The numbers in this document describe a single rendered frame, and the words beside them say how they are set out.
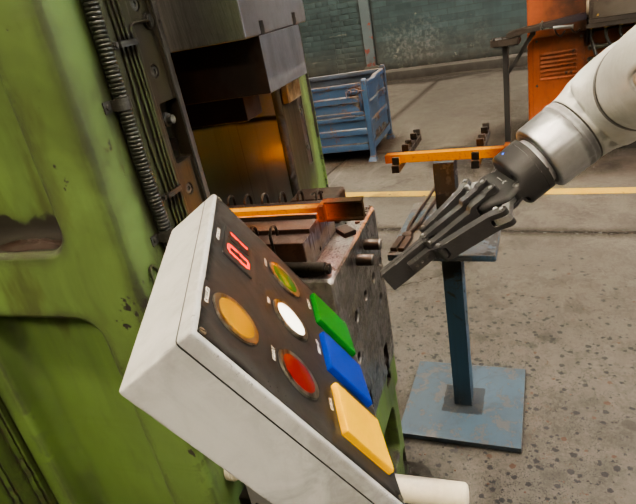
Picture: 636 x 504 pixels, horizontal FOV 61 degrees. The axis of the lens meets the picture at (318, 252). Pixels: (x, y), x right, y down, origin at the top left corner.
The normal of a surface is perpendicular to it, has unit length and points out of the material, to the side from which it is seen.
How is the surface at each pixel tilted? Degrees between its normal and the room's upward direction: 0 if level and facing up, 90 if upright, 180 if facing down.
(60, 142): 89
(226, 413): 90
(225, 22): 90
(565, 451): 0
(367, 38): 90
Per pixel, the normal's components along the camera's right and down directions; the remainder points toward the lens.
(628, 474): -0.18, -0.89
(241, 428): 0.12, 0.40
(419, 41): -0.42, 0.47
